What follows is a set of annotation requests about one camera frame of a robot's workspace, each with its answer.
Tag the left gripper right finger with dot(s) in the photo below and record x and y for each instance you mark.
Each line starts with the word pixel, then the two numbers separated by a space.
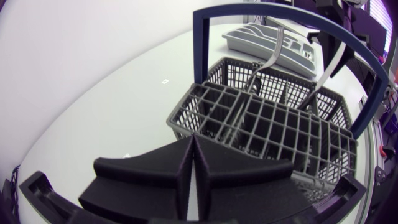
pixel 242 186

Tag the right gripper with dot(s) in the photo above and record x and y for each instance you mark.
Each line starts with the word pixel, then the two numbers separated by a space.
pixel 329 43

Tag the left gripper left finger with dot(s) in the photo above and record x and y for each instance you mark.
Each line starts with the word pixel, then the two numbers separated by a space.
pixel 149 183

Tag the steel knife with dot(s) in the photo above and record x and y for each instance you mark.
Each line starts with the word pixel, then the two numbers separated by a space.
pixel 329 70

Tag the grey cutlery tray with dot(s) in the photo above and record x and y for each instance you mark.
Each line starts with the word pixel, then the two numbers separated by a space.
pixel 264 43

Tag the grey cutlery basket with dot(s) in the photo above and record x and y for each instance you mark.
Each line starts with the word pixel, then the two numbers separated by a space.
pixel 280 124

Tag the steel fork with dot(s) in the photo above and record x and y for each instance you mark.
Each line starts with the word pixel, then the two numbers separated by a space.
pixel 275 53

